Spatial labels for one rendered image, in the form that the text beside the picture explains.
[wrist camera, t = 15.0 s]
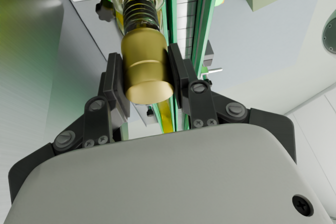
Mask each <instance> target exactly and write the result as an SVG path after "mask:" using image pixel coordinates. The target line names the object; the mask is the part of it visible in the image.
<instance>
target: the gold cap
mask: <svg viewBox="0 0 336 224"><path fill-rule="evenodd" d="M121 54H122V61H123V77H124V94H125V96H126V98H127V99H128V100H129V101H131V102H133V103H136V104H143V105H148V104H155V103H159V102H162V101H165V100H167V99H168V98H170V97H171V96H172V95H173V93H174V91H175V84H174V79H173V74H172V70H171V65H170V60H169V55H168V46H167V41H166V38H165V37H164V35H163V34H162V33H161V32H159V31H157V30H155V29H153V28H147V27H142V28H137V29H134V30H131V31H130V32H128V33H127V34H126V35H125V36H124V37H123V39H122V41H121Z"/></svg>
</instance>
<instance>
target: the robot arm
mask: <svg viewBox="0 0 336 224"><path fill-rule="evenodd" d="M321 43H322V46H323V48H324V50H325V51H326V52H327V53H328V54H329V55H330V56H332V57H333V58H335V59H336V9H335V10H334V11H333V13H332V14H331V15H330V16H329V18H328V19H327V21H326V23H325V25H324V27H323V30H322V34H321ZM167 50H168V57H169V62H170V67H171V72H172V76H173V81H174V86H175V90H174V94H175V99H176V103H177V107H178V109H181V112H182V113H185V114H187V115H188V126H189V129H186V130H180V131H174V132H168V133H163V134H157V135H151V136H145V137H140V138H134V139H128V140H124V138H123V130H122V124H123V123H127V122H128V118H130V101H129V100H128V99H127V98H126V96H125V88H124V70H123V60H122V57H121V54H120V53H119V54H118V53H117V52H113V53H109V54H108V61H107V67H106V71H105V72H102V73H101V77H100V83H99V88H98V94H97V96H95V97H92V98H91V99H89V100H88V101H87V102H86V104H85V106H84V114H83V115H81V116H80V117H79V118H78V119H76V120H75V121H74V122H73V123H72V124H70V125H69V126H68V127H67V128H65V129H64V130H63V131H62V132H60V133H59V134H58V135H57V136H56V138H55V139H54V142H53V143H51V142H49V143H47V144H46V145H44V146H42V147H41V148H39V149H37V150H36V151H34V152H32V153H31V154H29V155H27V156H26V157H24V158H22V159H21V160H19V161H18V162H16V163H15V164H14V165H13V166H12V167H11V168H10V170H9V172H8V183H9V191H10V199H11V208H10V210H9V212H8V214H7V216H6V219H5V221H4V223H3V224H333V222H332V220H331V219H330V217H329V215H328V214H327V212H326V210H325V209H324V207H323V205H322V204H321V202H320V201H319V199H318V197H317V196H316V194H315V192H314V191H313V189H312V187H311V186H310V184H309V183H308V181H307V180H306V178H305V177H304V175H303V174H302V172H301V171H300V169H299V168H298V166H297V155H296V141H295V126H294V123H293V122H292V120H291V119H289V118H288V117H287V116H284V115H281V114H277V113H273V112H268V111H264V110H260V109H256V108H250V109H248V108H246V107H245V106H244V105H243V104H242V103H240V102H238V101H235V100H233V99H231V98H228V97H226V96H223V95H221V94H219V93H216V92H214V91H212V90H211V87H210V85H209V83H208V82H207V81H205V80H202V79H198V77H197V74H196V72H195V69H194V67H193V64H192V62H191V59H190V58H186V59H183V57H182V55H181V52H180V49H179V46H178V43H177V42H176V43H170V46H167Z"/></svg>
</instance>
